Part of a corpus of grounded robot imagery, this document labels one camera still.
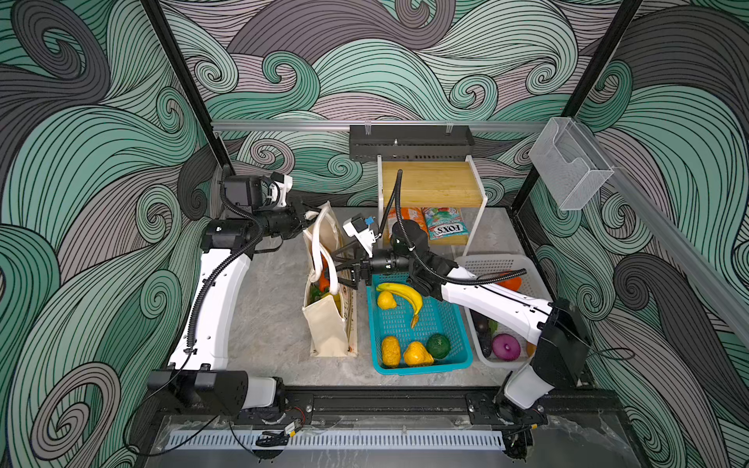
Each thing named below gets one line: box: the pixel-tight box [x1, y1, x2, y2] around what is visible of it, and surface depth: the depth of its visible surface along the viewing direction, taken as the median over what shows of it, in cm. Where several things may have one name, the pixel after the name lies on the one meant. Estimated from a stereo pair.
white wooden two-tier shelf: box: [376, 155, 488, 257], surface depth 83 cm
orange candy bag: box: [388, 206, 430, 236], surface depth 95 cm
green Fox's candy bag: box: [422, 206, 471, 241], surface depth 93 cm
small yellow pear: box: [377, 290, 397, 311], surface depth 92 cm
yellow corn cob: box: [382, 335, 401, 367], surface depth 81 cm
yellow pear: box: [403, 341, 434, 368], surface depth 79 cm
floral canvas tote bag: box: [302, 201, 358, 358], surface depth 65 cm
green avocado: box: [426, 332, 452, 359], surface depth 81 cm
